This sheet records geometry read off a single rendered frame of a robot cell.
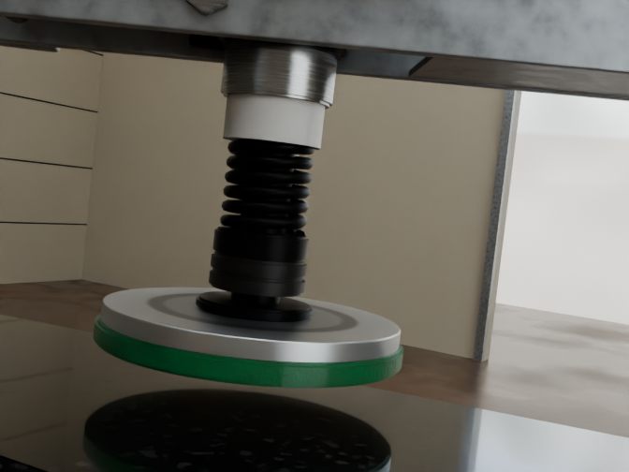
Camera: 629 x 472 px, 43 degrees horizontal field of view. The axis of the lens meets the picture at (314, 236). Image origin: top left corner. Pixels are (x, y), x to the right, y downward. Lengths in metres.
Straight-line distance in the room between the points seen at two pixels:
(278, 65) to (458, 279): 5.01
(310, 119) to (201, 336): 0.17
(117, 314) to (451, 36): 0.28
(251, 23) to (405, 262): 5.15
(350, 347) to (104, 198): 6.74
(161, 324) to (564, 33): 0.32
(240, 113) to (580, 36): 0.23
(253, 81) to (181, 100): 6.21
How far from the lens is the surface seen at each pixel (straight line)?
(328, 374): 0.48
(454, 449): 0.51
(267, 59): 0.54
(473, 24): 0.54
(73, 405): 0.52
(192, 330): 0.48
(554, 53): 0.55
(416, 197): 5.61
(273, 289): 0.54
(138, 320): 0.50
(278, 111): 0.54
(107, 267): 7.17
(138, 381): 0.58
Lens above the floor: 0.99
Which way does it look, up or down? 3 degrees down
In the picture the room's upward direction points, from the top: 6 degrees clockwise
